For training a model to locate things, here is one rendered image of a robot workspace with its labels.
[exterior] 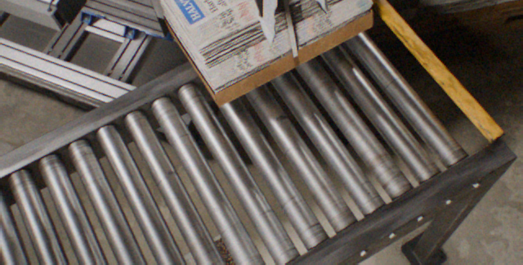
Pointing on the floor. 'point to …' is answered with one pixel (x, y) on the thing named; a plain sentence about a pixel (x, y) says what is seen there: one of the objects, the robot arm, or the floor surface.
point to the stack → (450, 5)
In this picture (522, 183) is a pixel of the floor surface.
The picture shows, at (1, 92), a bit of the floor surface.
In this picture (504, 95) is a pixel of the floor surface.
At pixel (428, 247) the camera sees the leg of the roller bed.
